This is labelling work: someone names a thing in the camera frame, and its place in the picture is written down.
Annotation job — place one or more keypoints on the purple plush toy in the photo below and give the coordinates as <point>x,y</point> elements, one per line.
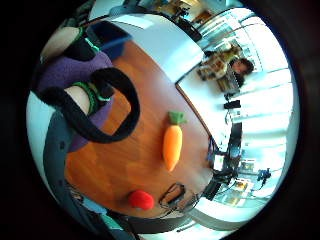
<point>66,71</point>

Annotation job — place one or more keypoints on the grey chair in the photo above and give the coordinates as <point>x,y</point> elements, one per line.
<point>55,153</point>

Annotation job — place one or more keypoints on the blue bin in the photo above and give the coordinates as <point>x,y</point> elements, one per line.
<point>110,40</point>

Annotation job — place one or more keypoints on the white table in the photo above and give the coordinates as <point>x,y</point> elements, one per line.
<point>160,40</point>

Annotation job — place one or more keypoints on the orange carrot plush toy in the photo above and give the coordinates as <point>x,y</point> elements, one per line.
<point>172,143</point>

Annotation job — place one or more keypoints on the red plush toy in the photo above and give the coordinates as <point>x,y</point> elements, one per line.
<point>141,200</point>

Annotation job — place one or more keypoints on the black monitor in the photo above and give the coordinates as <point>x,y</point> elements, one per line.
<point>232,104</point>

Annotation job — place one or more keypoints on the black stand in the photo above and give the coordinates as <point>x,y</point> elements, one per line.
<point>235,141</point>

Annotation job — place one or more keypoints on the black camera on tripod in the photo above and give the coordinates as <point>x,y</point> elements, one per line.
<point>264,175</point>

